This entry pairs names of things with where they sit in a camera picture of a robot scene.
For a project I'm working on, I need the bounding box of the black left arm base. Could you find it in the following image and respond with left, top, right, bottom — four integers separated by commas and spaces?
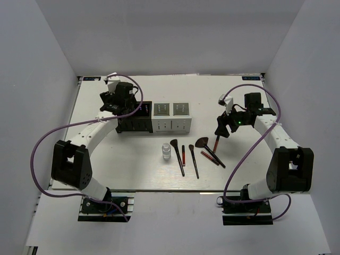
78, 192, 135, 223

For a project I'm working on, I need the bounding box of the dark red lip gloss tube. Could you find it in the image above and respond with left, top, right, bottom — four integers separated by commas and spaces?
200, 151, 219, 166

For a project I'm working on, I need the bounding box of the white slotted organizer box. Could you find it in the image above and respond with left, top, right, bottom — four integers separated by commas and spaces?
151, 103, 192, 133

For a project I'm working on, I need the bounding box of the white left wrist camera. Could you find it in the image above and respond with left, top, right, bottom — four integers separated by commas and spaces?
104, 72, 121, 94

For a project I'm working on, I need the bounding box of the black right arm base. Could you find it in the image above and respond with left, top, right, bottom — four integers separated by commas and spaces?
216, 196, 273, 226

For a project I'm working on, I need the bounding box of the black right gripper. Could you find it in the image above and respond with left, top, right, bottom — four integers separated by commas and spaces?
215, 103, 250, 138

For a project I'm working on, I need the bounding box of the black organizer box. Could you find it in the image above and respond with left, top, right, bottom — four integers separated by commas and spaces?
115, 101, 153, 133

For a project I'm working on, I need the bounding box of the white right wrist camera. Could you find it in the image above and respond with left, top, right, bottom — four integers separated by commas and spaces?
218, 94, 234, 114

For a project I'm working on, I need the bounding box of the black angled makeup brush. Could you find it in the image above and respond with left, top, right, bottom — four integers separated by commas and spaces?
189, 144, 199, 179

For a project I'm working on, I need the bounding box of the black fan makeup brush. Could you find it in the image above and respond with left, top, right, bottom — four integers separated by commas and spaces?
195, 137, 226, 168

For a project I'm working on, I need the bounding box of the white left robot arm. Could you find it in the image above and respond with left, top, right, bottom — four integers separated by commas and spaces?
51, 80, 137, 212

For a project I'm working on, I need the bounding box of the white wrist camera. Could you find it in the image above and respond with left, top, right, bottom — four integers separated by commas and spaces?
104, 72, 121, 94
218, 94, 234, 114

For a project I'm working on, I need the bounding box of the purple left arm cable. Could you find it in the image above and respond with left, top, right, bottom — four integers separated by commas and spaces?
30, 74, 146, 223

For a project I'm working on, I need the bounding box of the long black powder brush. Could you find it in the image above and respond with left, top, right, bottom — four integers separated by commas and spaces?
170, 139, 185, 177

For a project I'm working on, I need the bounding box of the red lip gloss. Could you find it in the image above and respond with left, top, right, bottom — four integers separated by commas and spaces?
213, 135, 220, 153

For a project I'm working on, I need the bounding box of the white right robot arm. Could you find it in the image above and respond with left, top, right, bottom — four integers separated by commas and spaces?
215, 92, 314, 212

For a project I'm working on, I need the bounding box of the clear small bottle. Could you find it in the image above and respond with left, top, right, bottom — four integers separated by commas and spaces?
162, 143, 171, 161

